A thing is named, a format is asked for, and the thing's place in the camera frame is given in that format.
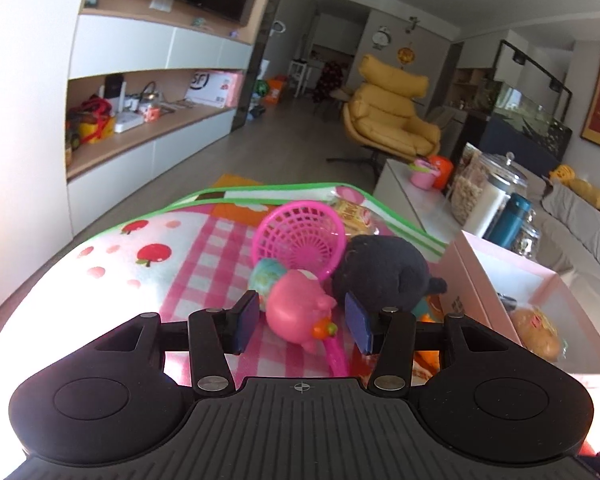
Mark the pink mesh toy basket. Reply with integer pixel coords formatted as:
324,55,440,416
254,200,351,378

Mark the dark dotted cloth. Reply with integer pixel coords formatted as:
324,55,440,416
312,60,348,106

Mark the teal round toy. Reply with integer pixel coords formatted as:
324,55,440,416
247,258,288,311

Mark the pink toy bowl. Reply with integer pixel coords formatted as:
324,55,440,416
409,157,438,190

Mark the yellow bear plush toy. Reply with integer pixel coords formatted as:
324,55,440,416
550,164,600,197

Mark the yellow snack packet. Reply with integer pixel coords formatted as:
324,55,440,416
330,197,381,238

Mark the orange cup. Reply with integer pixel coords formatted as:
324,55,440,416
427,155,454,190

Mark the white wall cabinet unit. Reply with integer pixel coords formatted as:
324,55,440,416
0,0,281,318

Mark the red and yellow toy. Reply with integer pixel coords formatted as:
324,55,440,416
67,97,117,146

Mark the white rack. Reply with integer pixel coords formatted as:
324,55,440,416
288,59,311,97

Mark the pink toy pig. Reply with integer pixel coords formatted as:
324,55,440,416
265,269,339,356

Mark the toy bread bun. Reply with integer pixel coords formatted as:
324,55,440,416
510,307,567,361

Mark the black plush toy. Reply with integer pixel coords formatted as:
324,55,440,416
330,234,449,312

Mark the black router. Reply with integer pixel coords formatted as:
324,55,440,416
102,74,127,111

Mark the white bottle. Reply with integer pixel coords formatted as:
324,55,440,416
462,177,511,238

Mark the black framed fish tank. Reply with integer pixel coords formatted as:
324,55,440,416
467,39,573,161

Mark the pink cardboard box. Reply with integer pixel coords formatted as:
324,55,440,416
437,230,600,376

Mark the pink and white carton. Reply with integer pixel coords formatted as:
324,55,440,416
186,71,244,109

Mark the white flat device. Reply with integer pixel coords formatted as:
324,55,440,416
114,114,145,134

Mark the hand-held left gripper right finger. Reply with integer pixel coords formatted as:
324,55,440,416
344,292,511,396

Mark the large glass snack jar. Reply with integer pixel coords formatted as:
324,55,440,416
450,142,528,228

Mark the yellow armchair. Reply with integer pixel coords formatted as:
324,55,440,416
327,54,442,166

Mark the teal thermos bottle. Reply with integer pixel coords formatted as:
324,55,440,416
482,192,532,252

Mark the printed checkered play mat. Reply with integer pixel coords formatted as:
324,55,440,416
0,182,451,386

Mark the orange toy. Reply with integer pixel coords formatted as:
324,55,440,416
411,296,448,378

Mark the small glass jar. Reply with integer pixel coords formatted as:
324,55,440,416
510,210,542,261

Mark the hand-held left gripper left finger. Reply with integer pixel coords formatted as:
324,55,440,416
96,290,261,397

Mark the grey covered sofa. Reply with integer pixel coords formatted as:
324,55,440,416
525,170,600,376

